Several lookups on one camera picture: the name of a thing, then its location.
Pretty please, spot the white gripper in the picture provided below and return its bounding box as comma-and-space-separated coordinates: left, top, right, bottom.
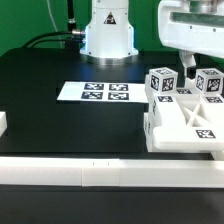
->
158, 0, 224, 79

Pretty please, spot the white tagged cube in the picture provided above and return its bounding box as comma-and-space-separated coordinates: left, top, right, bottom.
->
195, 68, 224, 94
149, 67, 178, 94

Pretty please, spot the white chair seat part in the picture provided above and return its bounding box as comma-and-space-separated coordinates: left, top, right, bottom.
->
143, 76, 224, 154

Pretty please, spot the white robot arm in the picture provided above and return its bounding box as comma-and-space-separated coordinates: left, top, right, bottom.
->
80, 0, 224, 69

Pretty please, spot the white right fence bar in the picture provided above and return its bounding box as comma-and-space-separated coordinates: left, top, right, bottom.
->
212, 151, 224, 161

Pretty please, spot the white fence bar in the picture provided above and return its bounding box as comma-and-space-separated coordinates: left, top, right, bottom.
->
212, 151, 224, 161
0, 112, 7, 137
0, 157, 224, 188

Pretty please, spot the black vertical pole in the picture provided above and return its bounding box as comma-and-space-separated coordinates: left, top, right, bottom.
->
64, 0, 76, 51

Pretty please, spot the white left fence bar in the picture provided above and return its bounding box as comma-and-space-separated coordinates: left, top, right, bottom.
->
0, 112, 7, 137

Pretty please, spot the white front fence bar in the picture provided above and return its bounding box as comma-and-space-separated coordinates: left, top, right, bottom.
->
0, 157, 224, 188

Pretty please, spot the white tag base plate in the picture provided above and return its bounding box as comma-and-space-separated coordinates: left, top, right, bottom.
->
57, 81, 147, 103

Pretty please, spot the black cable with connector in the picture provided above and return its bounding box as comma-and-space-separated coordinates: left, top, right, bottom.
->
21, 29, 87, 49

